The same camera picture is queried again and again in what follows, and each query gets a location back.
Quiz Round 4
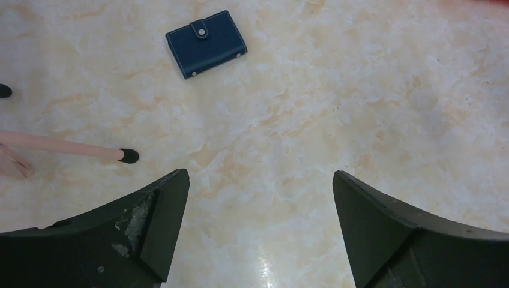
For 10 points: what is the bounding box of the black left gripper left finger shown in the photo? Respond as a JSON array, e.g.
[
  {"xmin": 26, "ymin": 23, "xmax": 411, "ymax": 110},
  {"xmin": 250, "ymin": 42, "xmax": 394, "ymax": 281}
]
[{"xmin": 1, "ymin": 169, "xmax": 190, "ymax": 287}]

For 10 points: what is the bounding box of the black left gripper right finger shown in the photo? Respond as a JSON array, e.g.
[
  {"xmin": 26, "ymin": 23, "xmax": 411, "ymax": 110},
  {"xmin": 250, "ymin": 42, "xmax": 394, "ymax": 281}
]
[{"xmin": 333, "ymin": 171, "xmax": 508, "ymax": 287}]

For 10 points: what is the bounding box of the blue leather card holder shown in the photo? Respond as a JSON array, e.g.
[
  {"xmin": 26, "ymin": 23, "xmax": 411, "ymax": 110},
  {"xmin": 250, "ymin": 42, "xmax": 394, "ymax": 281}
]
[{"xmin": 165, "ymin": 10, "xmax": 248, "ymax": 79}]

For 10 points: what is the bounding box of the pink music stand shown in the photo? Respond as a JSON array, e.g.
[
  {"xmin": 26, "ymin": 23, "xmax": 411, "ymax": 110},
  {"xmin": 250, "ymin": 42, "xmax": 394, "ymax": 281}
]
[{"xmin": 0, "ymin": 83, "xmax": 140, "ymax": 181}]

